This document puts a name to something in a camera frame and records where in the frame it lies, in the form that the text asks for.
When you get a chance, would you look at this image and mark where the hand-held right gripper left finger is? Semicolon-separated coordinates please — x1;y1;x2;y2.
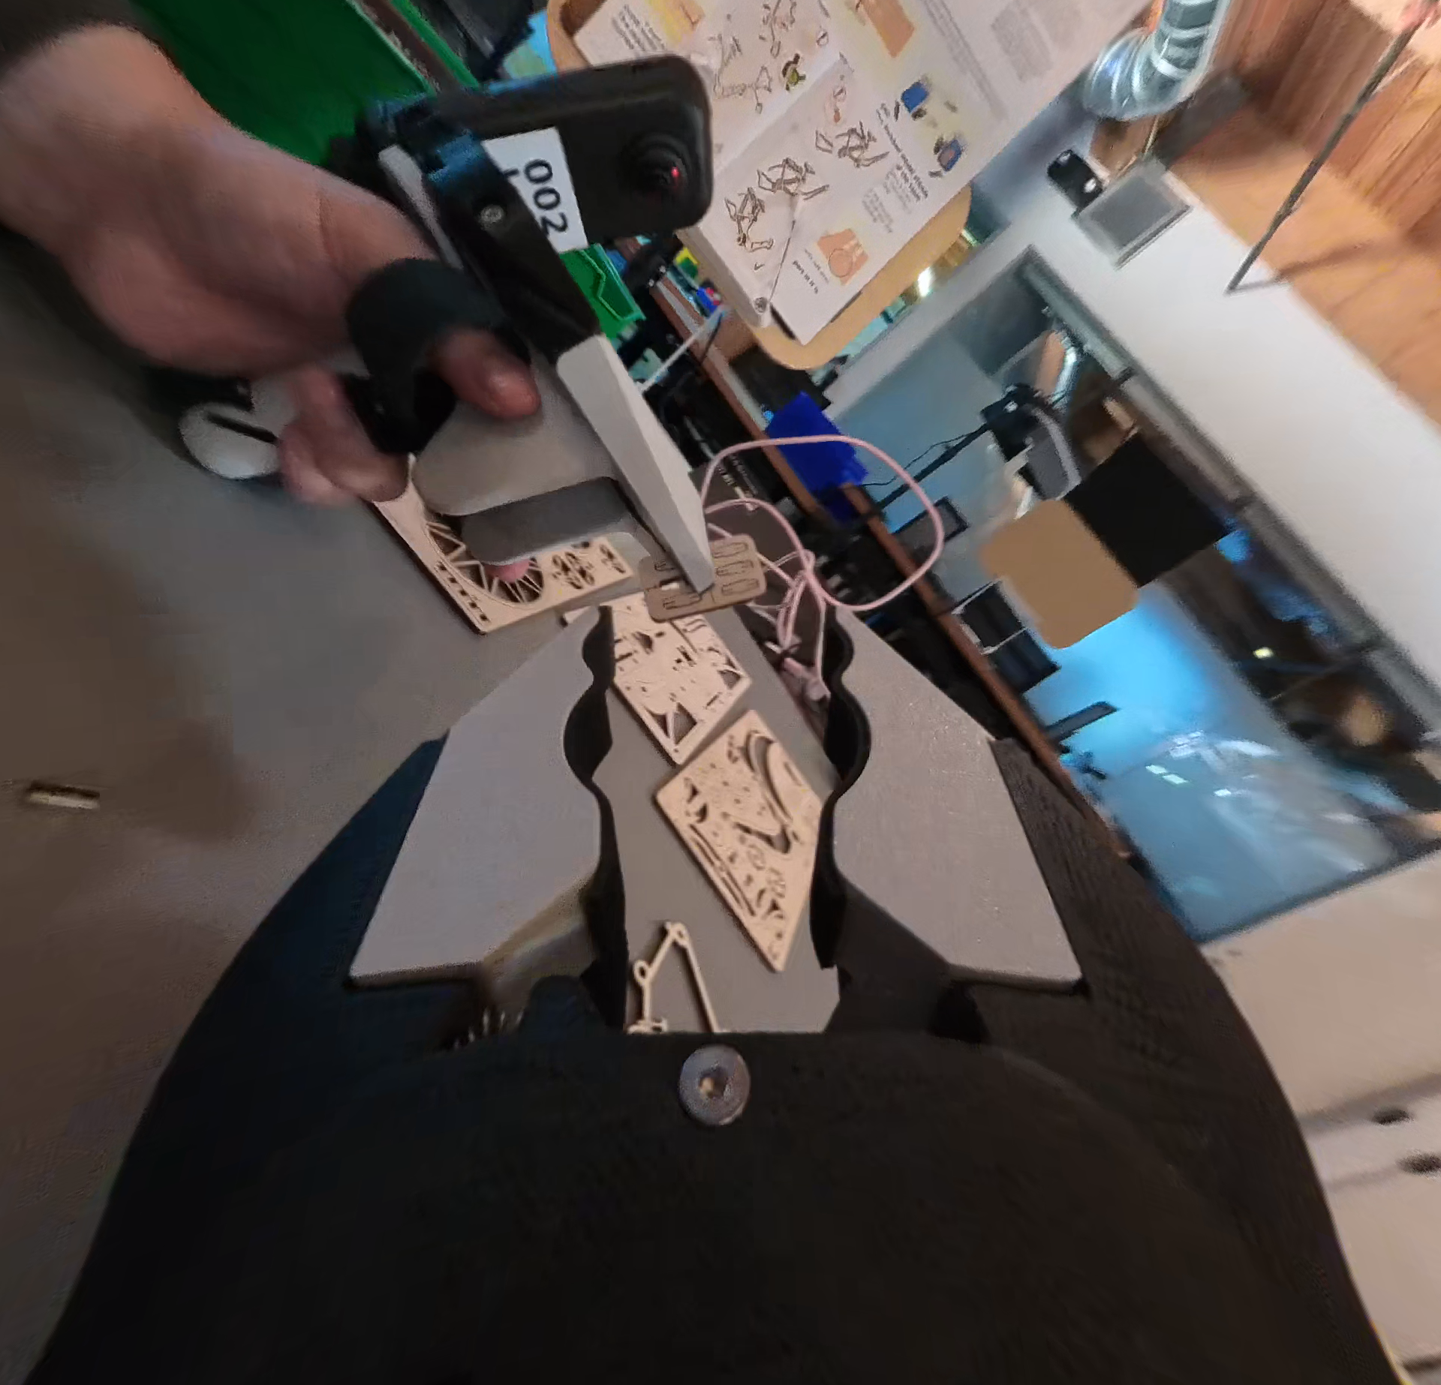
347;608;630;1033

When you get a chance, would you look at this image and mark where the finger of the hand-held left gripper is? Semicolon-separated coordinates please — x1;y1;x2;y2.
554;332;720;600

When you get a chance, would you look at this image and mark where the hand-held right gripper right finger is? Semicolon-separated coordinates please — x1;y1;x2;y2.
808;611;1086;989

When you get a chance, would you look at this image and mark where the thin wooden part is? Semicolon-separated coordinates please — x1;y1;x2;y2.
640;559;724;624

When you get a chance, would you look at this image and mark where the person's left hand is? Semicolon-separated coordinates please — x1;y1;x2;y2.
0;26;544;508

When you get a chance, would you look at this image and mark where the wooden sheet with wheel cutouts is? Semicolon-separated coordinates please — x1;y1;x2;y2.
372;487;638;635

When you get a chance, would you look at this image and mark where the blue plastic bin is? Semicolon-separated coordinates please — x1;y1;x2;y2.
764;393;870;487

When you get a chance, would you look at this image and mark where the wooden sheet with curved cutouts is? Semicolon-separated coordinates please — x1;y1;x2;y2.
653;709;827;971

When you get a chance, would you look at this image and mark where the wooden linkage part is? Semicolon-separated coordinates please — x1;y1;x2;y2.
625;921;724;1036

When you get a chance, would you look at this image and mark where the wooden display board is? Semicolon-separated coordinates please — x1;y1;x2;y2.
547;0;1172;374

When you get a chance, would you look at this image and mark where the instruction booklet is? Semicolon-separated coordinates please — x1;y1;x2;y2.
573;0;1166;345

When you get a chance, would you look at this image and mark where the large green plastic bin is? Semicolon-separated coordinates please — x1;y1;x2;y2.
67;0;651;343

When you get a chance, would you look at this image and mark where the black monitor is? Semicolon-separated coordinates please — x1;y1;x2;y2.
1062;439;1229;589

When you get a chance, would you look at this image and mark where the pink cable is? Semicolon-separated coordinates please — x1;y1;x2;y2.
698;433;947;724

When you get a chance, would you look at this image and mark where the wooden sheet with frame cutouts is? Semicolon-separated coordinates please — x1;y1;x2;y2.
564;597;754;768

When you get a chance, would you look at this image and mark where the wall air vent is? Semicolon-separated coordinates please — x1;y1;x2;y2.
1074;159;1189;268

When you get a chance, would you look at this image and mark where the silver ventilation duct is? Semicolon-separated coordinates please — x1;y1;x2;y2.
1086;0;1251;116

